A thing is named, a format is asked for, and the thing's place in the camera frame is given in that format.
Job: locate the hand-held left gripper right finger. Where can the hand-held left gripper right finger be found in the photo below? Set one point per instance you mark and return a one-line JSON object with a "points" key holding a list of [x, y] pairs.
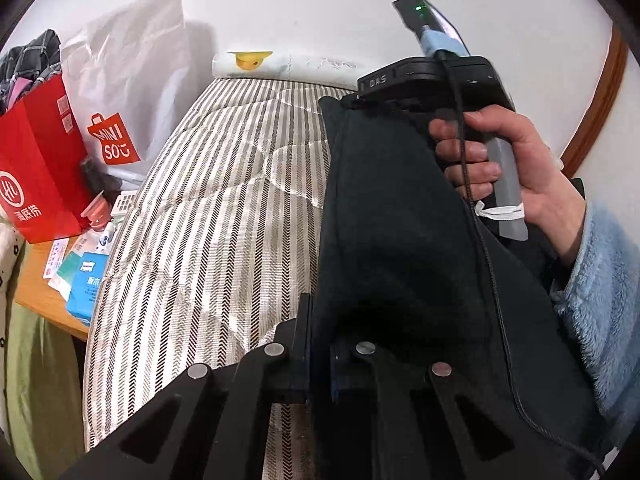
{"points": [[336, 372]]}

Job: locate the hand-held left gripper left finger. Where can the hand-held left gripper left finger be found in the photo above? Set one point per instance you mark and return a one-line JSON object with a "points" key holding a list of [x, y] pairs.
{"points": [[303, 355]]}

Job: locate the dark green garment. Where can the dark green garment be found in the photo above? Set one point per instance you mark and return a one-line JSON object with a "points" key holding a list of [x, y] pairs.
{"points": [[400, 235]]}

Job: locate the person's right forearm blue sleeve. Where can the person's right forearm blue sleeve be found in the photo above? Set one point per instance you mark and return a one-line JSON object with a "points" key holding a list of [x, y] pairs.
{"points": [[607, 310]]}

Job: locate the person's right hand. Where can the person's right hand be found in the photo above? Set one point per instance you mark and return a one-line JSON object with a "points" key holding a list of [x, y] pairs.
{"points": [[542, 180]]}

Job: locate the white pillow with yellow ducks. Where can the white pillow with yellow ducks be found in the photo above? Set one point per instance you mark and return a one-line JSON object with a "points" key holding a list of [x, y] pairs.
{"points": [[300, 67]]}

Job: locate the striped quilted mattress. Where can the striped quilted mattress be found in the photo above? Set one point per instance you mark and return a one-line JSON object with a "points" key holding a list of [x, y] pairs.
{"points": [[200, 210]]}

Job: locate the blue and white box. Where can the blue and white box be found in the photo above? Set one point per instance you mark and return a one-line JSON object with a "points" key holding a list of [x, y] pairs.
{"points": [[86, 290]]}

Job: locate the white perforated box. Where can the white perforated box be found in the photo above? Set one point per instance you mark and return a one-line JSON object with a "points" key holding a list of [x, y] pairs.
{"points": [[123, 204]]}

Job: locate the teal and white packet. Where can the teal and white packet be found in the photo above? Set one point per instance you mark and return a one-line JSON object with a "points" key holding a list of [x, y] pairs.
{"points": [[65, 272]]}

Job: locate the wooden side table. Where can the wooden side table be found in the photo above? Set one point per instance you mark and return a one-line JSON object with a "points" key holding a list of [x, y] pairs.
{"points": [[40, 300]]}

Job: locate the green cloth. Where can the green cloth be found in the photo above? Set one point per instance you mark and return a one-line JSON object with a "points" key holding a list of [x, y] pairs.
{"points": [[35, 385]]}

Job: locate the white plastic shopping bag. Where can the white plastic shopping bag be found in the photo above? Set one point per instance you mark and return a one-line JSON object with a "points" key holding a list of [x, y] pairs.
{"points": [[130, 75]]}

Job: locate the white floral cloth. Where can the white floral cloth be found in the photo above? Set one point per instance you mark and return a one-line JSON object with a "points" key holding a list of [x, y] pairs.
{"points": [[10, 265]]}

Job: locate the red paper bag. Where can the red paper bag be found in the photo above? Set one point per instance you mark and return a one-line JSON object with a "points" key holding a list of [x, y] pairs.
{"points": [[40, 160]]}

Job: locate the dark plaid clothing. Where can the dark plaid clothing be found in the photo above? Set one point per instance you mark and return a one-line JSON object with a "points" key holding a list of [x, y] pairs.
{"points": [[30, 60]]}

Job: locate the brown wooden door frame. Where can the brown wooden door frame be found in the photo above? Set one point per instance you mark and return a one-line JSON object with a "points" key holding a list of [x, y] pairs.
{"points": [[600, 105]]}

